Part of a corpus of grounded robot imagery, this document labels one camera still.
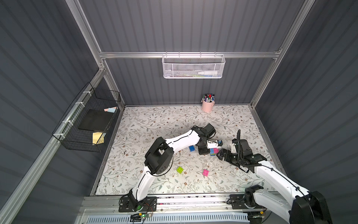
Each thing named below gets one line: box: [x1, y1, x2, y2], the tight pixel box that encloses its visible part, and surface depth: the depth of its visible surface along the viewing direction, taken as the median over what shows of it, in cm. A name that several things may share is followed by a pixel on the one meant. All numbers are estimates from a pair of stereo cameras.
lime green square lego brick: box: [176, 166, 184, 174], surface depth 86 cm
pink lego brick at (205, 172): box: [202, 168, 210, 177], surface depth 85 cm
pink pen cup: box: [201, 99, 215, 113], surface depth 117 cm
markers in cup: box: [200, 92, 215, 103], surface depth 111 cm
